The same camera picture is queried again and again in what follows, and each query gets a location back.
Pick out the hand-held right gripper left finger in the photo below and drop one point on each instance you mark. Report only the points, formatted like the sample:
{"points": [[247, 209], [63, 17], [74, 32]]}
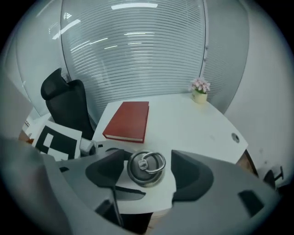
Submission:
{"points": [[101, 171]]}

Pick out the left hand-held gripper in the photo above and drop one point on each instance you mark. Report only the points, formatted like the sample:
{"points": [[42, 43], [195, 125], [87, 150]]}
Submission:
{"points": [[57, 142]]}

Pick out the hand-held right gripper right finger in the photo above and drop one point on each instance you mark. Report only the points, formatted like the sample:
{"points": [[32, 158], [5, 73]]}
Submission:
{"points": [[197, 176]]}

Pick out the black mesh office chair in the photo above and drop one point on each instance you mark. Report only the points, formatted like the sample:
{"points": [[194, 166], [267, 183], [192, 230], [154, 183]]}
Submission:
{"points": [[66, 103]]}

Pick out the red hardcover book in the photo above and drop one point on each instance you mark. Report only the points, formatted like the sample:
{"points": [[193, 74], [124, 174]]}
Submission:
{"points": [[128, 121]]}

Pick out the black chair with armrest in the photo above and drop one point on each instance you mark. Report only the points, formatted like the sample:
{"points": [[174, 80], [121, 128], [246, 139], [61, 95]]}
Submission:
{"points": [[272, 176]]}

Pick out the pink flowers in white pot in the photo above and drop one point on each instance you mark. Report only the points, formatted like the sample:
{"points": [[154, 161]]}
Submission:
{"points": [[200, 90]]}

